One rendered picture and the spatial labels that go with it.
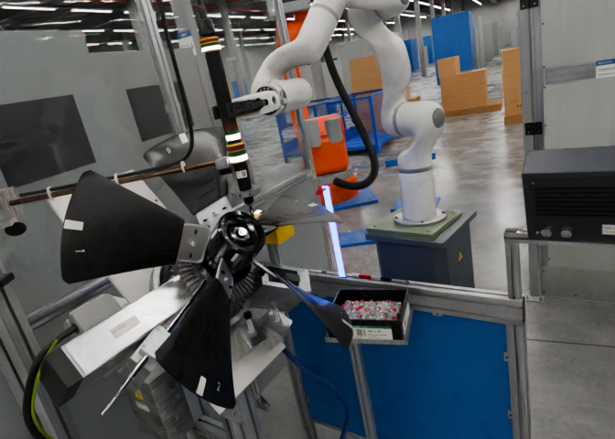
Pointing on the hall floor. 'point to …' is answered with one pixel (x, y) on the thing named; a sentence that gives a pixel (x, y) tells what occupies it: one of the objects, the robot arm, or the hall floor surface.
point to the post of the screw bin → (362, 390)
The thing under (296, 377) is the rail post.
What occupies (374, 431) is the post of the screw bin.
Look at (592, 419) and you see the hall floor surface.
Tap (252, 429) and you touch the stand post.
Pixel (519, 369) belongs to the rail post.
